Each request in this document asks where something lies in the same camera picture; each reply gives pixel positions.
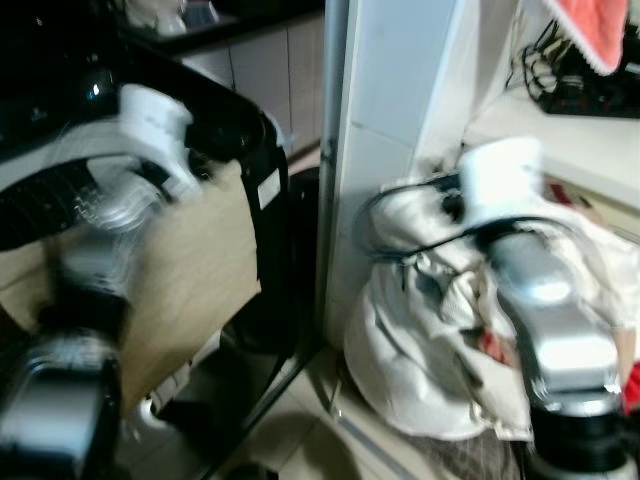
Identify white cabinet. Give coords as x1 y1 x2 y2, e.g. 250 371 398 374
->
180 15 327 161

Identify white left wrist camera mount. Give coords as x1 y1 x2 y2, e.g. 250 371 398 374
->
115 85 206 201

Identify black power strip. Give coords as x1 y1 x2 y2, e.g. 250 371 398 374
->
538 62 640 119

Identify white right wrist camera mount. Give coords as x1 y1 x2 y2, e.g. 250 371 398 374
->
458 138 548 229

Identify red garment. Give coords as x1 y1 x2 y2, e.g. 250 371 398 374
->
620 360 640 416

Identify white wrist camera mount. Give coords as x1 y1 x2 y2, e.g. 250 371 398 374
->
115 85 206 201
458 138 548 229

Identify beige cloth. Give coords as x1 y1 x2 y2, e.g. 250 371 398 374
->
118 160 263 416

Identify white garment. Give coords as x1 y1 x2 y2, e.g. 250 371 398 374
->
343 178 640 443

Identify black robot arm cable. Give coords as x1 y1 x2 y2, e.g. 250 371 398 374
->
362 178 591 265

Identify grey checked cloth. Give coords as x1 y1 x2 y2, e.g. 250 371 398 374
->
415 428 526 480

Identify black tangled cables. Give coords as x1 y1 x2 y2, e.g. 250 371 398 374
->
508 18 640 96

